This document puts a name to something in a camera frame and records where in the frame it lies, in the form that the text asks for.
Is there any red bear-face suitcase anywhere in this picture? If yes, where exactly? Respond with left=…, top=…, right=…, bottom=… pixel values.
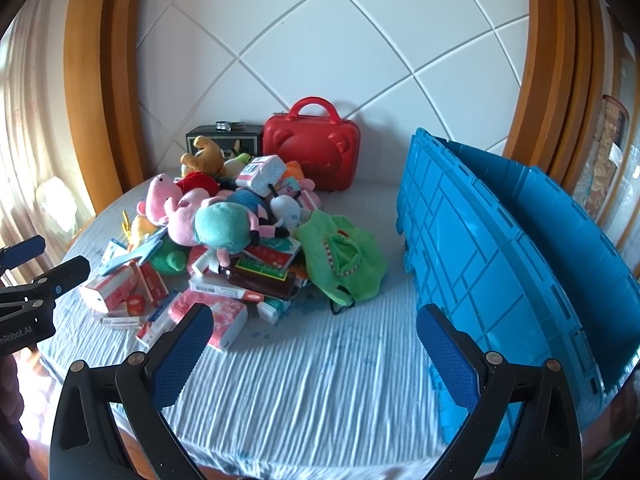
left=262, top=97, right=362, bottom=192

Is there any pile of medicine boxes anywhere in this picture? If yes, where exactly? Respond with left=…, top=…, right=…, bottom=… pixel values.
left=79, top=237, right=323, bottom=348

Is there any teal pig plush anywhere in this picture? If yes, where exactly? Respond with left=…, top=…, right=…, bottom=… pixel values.
left=194, top=199, right=291, bottom=266

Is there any pink pig plush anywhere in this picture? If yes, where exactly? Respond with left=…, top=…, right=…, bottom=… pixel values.
left=137, top=173, right=201, bottom=246

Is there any blue plastic crate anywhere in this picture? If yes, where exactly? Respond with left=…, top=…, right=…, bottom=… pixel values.
left=395, top=127, right=640, bottom=461

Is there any orange plush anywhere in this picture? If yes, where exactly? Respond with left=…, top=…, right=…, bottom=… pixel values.
left=282, top=160, right=316, bottom=193

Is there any dark box with metal clasp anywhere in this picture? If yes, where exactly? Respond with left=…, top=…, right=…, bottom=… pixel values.
left=186, top=121, right=265, bottom=158

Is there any person's left forearm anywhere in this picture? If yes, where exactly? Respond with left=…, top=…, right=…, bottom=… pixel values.
left=0, top=345, right=51, bottom=480

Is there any sheer curtain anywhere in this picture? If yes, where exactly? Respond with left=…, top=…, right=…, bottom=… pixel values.
left=0, top=0, right=96, bottom=281

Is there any yellow plush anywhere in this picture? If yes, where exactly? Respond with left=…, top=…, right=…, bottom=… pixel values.
left=120, top=210, right=161, bottom=246

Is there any dark green plush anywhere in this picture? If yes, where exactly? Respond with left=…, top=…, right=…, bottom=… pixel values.
left=150, top=242, right=190, bottom=275

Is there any brown bear plush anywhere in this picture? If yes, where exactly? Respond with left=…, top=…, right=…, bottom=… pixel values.
left=181, top=136, right=225, bottom=177

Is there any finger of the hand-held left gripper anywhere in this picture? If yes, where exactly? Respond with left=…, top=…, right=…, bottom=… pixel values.
left=0, top=255, right=92, bottom=311
left=0, top=235, right=46, bottom=273

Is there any light blue striped tablecloth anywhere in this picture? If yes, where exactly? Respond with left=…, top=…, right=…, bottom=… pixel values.
left=37, top=175, right=451, bottom=471

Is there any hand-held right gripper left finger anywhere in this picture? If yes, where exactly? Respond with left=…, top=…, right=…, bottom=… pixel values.
left=49, top=302, right=215, bottom=480

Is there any light blue plastic toy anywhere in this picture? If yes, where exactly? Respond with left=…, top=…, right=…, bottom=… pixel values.
left=99, top=237, right=166, bottom=276

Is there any green frog plush hat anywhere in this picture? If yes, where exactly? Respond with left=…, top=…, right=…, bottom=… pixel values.
left=296, top=209, right=387, bottom=316

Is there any white green frog plush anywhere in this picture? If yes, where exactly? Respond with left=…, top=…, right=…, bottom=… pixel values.
left=222, top=152, right=253, bottom=176

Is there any red plush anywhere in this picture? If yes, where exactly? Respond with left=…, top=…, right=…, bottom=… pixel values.
left=177, top=172, right=221, bottom=196

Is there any pink tissue pack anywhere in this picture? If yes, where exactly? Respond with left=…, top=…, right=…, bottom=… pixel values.
left=170, top=290, right=249, bottom=352

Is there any white spray bottle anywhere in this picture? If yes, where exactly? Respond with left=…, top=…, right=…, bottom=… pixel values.
left=189, top=252, right=221, bottom=278

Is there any white tissue pack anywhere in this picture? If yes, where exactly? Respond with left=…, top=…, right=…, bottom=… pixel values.
left=235, top=155, right=287, bottom=195

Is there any curved wooden frame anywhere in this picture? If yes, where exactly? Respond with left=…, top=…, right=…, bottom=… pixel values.
left=502, top=0, right=616, bottom=201
left=64, top=0, right=151, bottom=216

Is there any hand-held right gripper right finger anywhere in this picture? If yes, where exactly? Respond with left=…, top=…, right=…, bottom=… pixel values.
left=416, top=303, right=583, bottom=480

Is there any blue plush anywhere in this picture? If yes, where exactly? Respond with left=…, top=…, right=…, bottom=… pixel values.
left=232, top=187, right=273, bottom=216

